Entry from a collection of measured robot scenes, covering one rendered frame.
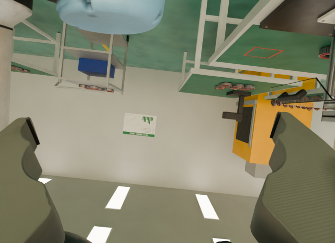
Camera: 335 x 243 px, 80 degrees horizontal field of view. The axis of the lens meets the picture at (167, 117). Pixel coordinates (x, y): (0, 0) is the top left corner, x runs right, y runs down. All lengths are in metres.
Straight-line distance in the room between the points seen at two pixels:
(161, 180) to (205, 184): 1.27
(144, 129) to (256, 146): 2.99
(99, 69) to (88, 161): 3.72
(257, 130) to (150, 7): 4.10
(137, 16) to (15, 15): 0.11
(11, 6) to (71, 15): 0.05
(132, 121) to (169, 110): 1.07
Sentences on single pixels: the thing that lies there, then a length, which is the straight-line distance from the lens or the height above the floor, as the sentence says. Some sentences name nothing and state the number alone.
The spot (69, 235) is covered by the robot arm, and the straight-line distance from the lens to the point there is 0.39.
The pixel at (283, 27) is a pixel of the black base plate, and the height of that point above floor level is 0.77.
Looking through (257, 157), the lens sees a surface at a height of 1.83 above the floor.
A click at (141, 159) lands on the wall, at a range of 5.89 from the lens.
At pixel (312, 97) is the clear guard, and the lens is 0.78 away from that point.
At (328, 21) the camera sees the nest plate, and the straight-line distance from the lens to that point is 0.93.
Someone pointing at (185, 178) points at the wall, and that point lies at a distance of 6.04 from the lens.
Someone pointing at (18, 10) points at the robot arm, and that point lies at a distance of 0.24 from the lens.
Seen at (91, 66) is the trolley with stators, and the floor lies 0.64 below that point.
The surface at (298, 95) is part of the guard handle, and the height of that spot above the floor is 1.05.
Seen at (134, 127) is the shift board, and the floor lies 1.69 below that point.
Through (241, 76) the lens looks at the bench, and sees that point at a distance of 2.12.
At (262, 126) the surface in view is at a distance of 4.30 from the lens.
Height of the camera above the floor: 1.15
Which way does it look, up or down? 2 degrees up
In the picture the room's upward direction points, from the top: 174 degrees counter-clockwise
